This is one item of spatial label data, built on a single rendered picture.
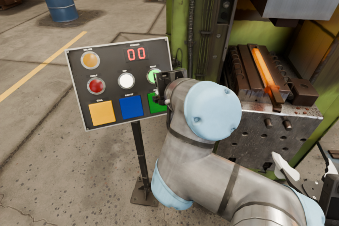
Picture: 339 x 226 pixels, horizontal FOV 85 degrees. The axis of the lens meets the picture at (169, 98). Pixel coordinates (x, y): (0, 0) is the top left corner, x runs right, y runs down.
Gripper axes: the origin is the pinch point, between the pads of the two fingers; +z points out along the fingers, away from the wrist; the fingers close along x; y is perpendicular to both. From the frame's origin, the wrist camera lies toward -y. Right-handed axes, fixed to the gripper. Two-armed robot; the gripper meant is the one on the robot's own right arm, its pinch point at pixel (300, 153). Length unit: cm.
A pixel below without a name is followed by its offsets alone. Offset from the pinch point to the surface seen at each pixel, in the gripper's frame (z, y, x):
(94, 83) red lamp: 11, -10, -65
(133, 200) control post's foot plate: 14, 98, -66
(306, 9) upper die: 30.7, -29.9, -0.2
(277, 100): 21.2, -1.2, -0.8
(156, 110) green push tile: 12.5, 1.3, -44.7
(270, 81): 33.6, -0.8, -0.2
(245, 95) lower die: 30.7, 5.2, -8.9
